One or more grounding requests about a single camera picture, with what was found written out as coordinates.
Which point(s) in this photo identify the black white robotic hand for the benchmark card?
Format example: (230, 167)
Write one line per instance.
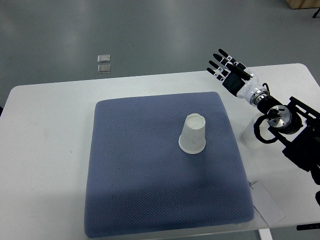
(237, 78)

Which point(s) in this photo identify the white paper cup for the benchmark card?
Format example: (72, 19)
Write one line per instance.
(248, 137)
(192, 139)

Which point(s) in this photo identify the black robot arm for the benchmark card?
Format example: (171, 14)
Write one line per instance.
(296, 126)

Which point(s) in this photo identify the white paper cup on mat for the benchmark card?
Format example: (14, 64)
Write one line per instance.
(192, 139)

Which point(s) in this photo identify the wooden furniture corner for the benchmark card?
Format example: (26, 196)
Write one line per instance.
(303, 4)

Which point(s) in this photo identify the black tripod leg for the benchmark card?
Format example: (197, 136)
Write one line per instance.
(316, 13)

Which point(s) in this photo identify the upper metal floor plate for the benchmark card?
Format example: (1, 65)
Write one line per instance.
(103, 58)

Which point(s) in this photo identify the white paper tag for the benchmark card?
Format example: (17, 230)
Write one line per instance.
(265, 204)

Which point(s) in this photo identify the blue textured cushion mat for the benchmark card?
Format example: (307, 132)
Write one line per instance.
(139, 180)

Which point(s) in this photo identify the white table leg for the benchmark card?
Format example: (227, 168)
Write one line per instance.
(265, 234)

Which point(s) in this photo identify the black table control panel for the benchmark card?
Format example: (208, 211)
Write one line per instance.
(304, 227)

